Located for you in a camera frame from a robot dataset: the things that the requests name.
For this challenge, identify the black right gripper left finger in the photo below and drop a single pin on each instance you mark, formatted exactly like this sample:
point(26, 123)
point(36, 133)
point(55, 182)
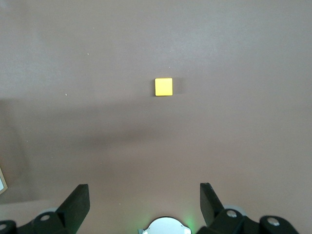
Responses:
point(75, 209)

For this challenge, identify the brown table mat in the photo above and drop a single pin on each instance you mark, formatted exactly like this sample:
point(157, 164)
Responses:
point(219, 122)

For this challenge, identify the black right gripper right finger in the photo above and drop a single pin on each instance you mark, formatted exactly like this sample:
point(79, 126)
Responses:
point(210, 209)

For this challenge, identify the yellow wooden cube block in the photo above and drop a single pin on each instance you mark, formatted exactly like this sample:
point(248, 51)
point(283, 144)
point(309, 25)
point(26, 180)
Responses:
point(163, 86)

